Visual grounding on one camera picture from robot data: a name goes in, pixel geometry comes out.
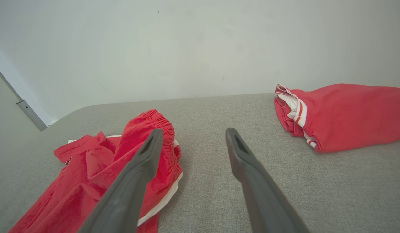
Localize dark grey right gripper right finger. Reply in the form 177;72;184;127
225;128;310;233

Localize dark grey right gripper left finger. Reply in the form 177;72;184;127
78;128;164;233

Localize grey metal door rail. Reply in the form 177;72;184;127
0;62;49;132

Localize red basketball jersey white trim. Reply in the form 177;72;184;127
273;83;400;154

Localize red shorts white stripe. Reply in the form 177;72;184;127
8;109;184;233

